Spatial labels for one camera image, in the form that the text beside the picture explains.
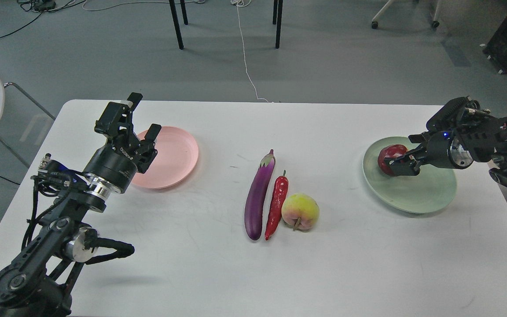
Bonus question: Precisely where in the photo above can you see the dark red pomegranate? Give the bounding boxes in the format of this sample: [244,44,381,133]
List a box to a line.
[378,144,408,177]

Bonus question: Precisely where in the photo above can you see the white floor cable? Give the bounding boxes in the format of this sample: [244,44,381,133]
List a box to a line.
[230,0,274,103]

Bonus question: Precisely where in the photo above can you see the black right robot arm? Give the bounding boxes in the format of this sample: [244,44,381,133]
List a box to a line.
[378,96,507,187]

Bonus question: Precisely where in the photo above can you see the purple eggplant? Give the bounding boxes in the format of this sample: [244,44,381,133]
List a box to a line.
[244,149,276,241]

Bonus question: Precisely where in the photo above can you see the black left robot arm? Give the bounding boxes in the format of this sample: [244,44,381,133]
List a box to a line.
[0,92,162,317]

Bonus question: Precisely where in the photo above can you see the green plate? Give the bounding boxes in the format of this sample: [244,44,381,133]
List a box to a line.
[362,136,457,214]

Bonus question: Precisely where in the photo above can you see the pink plate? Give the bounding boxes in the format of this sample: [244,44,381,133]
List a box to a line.
[131,126,199,189]

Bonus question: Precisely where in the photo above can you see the yellow pink peach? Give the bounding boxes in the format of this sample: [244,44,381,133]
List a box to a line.
[281,193,320,231]

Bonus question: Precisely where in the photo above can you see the black floor cables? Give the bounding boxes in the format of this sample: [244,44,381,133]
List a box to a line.
[0,0,201,48]

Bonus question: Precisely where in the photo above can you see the black table leg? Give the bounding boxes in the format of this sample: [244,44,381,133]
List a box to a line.
[180,0,188,25]
[272,0,278,25]
[274,0,283,49]
[168,0,184,50]

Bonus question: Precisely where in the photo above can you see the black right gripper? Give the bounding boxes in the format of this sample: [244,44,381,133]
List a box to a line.
[385,132,474,177]

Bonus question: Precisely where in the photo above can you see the red chili pepper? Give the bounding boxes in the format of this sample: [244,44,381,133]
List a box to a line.
[265,170,289,241]

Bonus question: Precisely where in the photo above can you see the white office chair base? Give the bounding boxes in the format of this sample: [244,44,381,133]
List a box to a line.
[370,0,444,31]

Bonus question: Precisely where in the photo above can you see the black table leg rear left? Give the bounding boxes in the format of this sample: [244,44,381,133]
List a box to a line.
[180,0,188,25]

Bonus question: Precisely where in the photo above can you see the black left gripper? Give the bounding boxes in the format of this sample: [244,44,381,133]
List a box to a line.
[83,92,162,193]

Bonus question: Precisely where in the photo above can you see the black table leg rear right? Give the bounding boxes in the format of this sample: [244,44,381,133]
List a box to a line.
[272,0,278,25]

